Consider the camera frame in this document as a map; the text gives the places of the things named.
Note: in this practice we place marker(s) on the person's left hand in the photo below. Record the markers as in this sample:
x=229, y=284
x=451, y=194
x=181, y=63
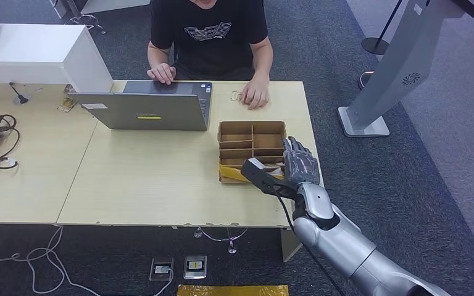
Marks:
x=255, y=94

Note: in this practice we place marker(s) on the desk leg panel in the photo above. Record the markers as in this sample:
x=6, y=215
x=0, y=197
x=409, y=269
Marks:
x=290, y=245

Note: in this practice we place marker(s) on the person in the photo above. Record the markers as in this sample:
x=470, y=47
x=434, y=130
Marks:
x=210, y=41

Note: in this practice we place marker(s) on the grey laptop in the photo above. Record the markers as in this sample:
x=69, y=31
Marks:
x=147, y=110

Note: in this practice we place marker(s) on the person's right forearm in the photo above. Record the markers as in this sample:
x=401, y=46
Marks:
x=157, y=53

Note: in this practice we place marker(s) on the person's right hand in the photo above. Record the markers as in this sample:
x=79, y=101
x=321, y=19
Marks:
x=162, y=74

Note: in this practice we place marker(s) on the black wrist camera with white box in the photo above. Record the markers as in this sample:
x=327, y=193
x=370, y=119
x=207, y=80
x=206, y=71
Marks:
x=261, y=177

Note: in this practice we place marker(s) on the pale room key cards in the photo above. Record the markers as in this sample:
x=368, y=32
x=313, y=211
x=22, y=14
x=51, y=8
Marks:
x=276, y=168

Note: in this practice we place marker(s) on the black stanchion post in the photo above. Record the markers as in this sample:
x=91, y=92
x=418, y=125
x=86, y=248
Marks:
x=374, y=45

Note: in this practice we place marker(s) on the yellow foil package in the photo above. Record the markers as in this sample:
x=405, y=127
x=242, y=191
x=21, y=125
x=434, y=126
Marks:
x=233, y=290

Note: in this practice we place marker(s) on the small black desk microphone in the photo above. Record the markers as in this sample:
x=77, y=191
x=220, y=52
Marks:
x=21, y=98

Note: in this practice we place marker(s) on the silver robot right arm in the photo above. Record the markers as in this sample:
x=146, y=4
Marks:
x=343, y=245

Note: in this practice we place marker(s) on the person's left forearm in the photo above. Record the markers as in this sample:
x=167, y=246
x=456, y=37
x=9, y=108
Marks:
x=262, y=59

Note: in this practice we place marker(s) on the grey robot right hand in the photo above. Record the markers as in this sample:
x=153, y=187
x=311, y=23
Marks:
x=300, y=165

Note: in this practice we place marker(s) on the floor socket with white plug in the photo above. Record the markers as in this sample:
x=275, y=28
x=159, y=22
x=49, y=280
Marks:
x=162, y=269

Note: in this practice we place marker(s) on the floor socket with yellow label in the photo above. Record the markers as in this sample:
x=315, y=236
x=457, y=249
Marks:
x=195, y=267

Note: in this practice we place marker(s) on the silver kiosk stand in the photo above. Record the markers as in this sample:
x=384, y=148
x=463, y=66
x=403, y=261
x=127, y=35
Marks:
x=408, y=53

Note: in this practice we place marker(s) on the white furniture base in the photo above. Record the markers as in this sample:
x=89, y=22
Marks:
x=114, y=4

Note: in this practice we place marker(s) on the cardboard divider box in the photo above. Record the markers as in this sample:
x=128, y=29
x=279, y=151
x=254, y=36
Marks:
x=267, y=141

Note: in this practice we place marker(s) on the white cabinet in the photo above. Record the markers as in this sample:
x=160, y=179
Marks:
x=28, y=53

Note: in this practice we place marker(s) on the small clear item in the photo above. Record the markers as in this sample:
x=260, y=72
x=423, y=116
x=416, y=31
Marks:
x=235, y=96

